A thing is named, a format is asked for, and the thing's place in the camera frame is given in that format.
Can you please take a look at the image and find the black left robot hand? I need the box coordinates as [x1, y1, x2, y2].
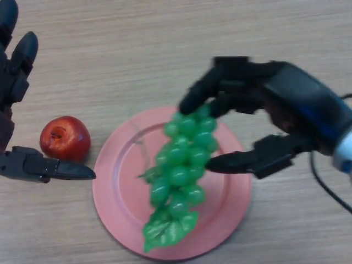
[0, 0, 97, 184]

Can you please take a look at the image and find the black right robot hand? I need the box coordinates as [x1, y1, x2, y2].
[178, 56, 352, 179]

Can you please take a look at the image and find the green grape bunch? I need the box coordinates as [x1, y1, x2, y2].
[133, 104, 221, 254]

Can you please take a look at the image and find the pink round plate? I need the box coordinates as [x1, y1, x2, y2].
[92, 106, 252, 261]

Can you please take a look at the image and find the red apple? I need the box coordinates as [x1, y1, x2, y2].
[39, 115, 92, 163]

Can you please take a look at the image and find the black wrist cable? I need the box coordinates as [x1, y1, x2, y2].
[310, 93, 352, 215]

